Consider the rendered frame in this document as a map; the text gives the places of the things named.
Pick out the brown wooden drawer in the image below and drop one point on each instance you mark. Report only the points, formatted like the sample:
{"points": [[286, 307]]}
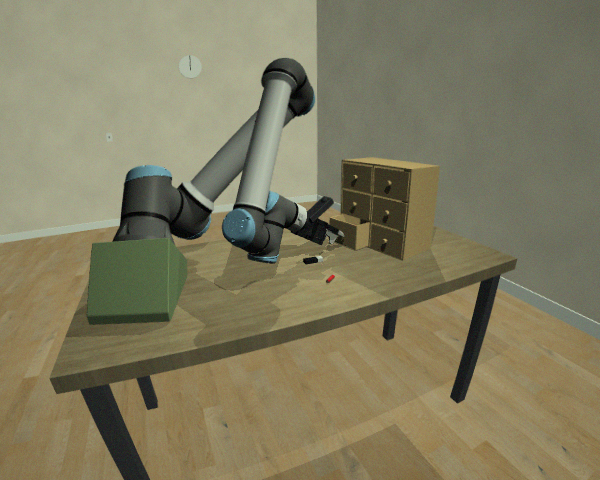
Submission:
{"points": [[387, 240], [391, 183], [360, 206], [389, 212], [361, 175], [356, 237]]}

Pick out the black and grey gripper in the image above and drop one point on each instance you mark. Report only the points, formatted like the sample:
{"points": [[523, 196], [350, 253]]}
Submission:
{"points": [[317, 231]]}

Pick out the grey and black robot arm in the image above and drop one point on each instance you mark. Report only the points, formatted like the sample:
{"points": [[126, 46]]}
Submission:
{"points": [[257, 226]]}

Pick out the light wooden chest of drawers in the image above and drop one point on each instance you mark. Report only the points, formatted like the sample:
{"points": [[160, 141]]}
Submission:
{"points": [[421, 203]]}

